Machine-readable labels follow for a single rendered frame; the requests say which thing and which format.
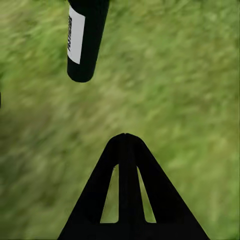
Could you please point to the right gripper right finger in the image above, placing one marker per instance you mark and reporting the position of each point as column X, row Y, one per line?
column 174, row 219

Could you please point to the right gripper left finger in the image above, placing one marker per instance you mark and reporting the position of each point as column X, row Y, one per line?
column 84, row 221

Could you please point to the pesticide atomizer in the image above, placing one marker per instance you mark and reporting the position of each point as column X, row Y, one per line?
column 86, row 24

